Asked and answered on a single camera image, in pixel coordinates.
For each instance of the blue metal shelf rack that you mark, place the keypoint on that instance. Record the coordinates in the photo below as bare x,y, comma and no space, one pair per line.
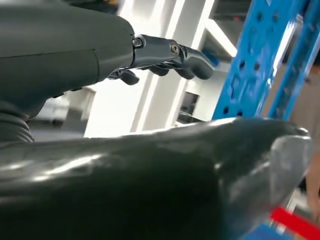
244,66

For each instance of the red barrier belt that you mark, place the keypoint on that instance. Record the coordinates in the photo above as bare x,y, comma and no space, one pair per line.
295,223

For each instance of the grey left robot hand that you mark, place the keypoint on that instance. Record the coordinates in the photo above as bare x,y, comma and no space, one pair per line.
62,49

